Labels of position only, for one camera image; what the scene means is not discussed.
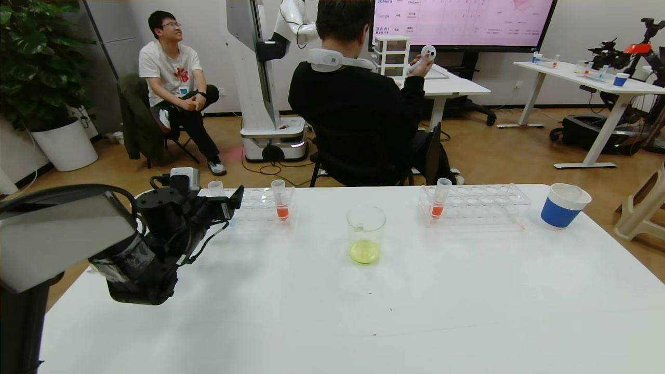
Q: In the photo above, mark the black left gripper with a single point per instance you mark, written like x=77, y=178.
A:
x=232, y=204

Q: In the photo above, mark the blue pigment test tube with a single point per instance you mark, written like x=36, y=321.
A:
x=215, y=188

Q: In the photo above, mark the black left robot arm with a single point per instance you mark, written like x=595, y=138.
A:
x=52, y=234

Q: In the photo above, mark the black wheeled robot base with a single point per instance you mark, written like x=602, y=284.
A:
x=587, y=135

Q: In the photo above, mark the black tabletop robot arm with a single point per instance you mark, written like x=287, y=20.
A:
x=618, y=52

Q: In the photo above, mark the clear plastic test tube rack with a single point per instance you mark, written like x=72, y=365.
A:
x=478, y=209
x=260, y=210

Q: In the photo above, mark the orange pigment test tube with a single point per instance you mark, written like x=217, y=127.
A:
x=282, y=210
x=437, y=209

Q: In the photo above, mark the glass beaker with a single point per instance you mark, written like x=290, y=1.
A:
x=363, y=249

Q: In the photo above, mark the black folding chair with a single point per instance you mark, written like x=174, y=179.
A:
x=182, y=148

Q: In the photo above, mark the white humanoid robot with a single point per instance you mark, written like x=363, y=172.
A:
x=254, y=78

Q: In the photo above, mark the dark green jacket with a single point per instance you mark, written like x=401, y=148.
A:
x=136, y=119

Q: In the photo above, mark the black office chair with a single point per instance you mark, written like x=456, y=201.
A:
x=363, y=169

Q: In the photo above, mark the man in white t-shirt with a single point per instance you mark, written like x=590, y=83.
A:
x=171, y=70

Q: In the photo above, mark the man in black sweater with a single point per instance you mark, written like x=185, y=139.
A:
x=358, y=104

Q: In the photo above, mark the white neck headset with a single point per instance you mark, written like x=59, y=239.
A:
x=332, y=58

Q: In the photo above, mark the white plant pot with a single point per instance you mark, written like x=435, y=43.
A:
x=65, y=148

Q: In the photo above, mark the white drawer organizer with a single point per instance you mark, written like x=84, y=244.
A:
x=392, y=52

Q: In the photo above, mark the white handheld controller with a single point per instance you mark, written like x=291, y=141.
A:
x=427, y=54

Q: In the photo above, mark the green potted plant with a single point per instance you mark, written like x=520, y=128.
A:
x=36, y=57

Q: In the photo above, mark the black display stand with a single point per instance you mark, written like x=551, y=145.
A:
x=467, y=106

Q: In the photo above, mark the white height-adjustable desk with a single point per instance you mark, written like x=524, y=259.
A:
x=571, y=75

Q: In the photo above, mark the small blue cup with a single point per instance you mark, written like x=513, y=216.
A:
x=621, y=79

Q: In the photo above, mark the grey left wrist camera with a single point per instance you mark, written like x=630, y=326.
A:
x=184, y=176

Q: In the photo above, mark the large wall display screen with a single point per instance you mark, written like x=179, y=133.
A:
x=467, y=23

